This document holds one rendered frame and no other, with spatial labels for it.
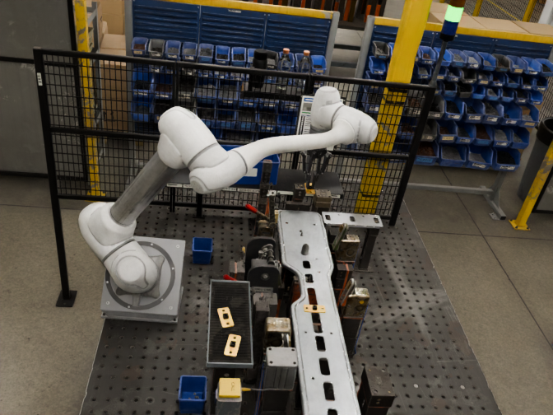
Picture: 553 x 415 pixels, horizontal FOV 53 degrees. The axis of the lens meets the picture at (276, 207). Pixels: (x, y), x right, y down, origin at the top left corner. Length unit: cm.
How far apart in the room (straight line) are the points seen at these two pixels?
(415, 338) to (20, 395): 196
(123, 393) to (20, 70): 255
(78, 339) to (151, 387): 121
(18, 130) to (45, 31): 78
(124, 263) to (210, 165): 57
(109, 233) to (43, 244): 190
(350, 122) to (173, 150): 65
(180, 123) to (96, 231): 61
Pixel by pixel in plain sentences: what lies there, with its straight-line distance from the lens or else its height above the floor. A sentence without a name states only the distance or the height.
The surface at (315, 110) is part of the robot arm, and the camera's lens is 216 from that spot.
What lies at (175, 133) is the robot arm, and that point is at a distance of 185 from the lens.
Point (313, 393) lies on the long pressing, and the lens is 189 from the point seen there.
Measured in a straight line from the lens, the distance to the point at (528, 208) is 502.
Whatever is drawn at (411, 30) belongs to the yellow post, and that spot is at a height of 180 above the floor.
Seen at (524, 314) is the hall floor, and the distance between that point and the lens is 418.
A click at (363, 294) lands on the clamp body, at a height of 104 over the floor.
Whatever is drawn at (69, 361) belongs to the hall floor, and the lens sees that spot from 328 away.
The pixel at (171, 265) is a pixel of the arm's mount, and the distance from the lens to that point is 241.
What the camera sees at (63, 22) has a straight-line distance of 393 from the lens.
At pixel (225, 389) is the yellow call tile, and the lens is 165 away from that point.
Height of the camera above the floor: 247
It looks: 34 degrees down
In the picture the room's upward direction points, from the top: 9 degrees clockwise
